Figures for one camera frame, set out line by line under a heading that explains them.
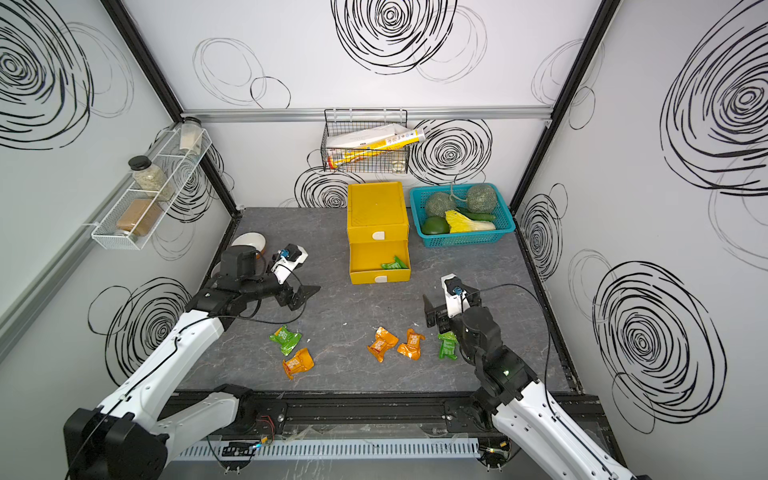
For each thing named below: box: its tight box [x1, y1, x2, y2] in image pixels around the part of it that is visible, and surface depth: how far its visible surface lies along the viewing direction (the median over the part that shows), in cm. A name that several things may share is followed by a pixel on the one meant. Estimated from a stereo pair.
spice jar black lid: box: [128, 155, 174, 201], surface depth 72 cm
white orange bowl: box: [231, 231, 267, 259], surface depth 108 cm
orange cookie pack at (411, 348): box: [397, 328, 426, 361], surface depth 86 cm
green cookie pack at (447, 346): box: [438, 331, 459, 361], surface depth 86 cm
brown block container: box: [116, 199, 162, 237], surface depth 69 cm
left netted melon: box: [426, 192, 456, 218], surface depth 111 cm
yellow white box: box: [326, 123, 427, 169], surface depth 88 cm
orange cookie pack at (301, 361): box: [282, 348, 315, 380], surface depth 83 cm
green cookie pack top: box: [381, 256, 409, 270], surface depth 95 cm
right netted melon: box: [467, 183, 497, 214], surface depth 111 cm
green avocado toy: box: [422, 216, 450, 234], surface depth 107 cm
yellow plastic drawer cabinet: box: [347, 181, 411, 285], surface depth 93 cm
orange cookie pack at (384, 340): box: [368, 326, 399, 363], surface depth 86 cm
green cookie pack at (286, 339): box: [269, 324, 303, 356], surface depth 88 cm
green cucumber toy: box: [456, 207, 496, 221], surface depth 110 cm
